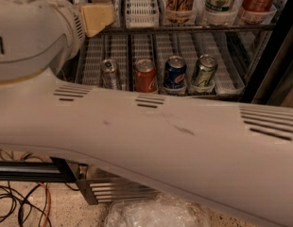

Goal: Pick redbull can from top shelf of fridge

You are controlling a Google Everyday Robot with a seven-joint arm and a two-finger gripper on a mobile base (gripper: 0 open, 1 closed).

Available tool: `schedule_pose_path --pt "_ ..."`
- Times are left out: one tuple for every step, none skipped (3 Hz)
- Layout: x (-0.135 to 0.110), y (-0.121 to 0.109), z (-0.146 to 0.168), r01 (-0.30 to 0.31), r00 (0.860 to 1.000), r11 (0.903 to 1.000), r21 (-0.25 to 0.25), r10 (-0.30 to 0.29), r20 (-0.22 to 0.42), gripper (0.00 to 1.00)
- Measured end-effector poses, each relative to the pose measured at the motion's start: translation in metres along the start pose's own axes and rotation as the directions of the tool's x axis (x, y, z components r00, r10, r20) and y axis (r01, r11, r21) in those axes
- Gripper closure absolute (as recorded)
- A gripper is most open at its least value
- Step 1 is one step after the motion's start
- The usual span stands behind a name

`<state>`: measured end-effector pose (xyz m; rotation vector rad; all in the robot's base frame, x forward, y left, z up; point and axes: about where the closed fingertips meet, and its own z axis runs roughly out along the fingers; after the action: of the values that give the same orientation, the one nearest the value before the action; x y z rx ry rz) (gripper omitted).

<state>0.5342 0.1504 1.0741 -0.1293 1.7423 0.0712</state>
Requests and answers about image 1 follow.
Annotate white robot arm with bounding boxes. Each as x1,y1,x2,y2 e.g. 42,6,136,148
0,0,293,227

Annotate empty white tray top shelf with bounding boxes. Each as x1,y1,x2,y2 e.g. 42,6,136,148
125,0,160,28

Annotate silver can middle shelf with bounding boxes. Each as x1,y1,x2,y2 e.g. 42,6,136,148
100,59,122,90

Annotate red Coca-Cola can middle shelf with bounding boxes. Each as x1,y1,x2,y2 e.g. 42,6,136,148
135,59,158,93

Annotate blue Pepsi can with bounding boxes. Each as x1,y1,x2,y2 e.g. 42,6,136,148
164,55,187,89

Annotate green can middle shelf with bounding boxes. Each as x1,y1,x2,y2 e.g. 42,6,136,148
191,54,217,87

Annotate open glass fridge door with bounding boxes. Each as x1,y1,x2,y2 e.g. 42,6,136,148
0,157,77,183

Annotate stainless steel fridge base grille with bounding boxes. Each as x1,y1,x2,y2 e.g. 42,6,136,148
76,165,158,205

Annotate empty white tray middle left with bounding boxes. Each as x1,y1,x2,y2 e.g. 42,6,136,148
75,36,104,86

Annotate clear plastic bag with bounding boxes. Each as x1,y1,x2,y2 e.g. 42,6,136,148
104,193,210,227

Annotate orange cable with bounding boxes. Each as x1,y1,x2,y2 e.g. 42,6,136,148
36,183,52,227

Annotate black cables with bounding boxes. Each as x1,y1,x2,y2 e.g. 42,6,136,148
0,183,51,227

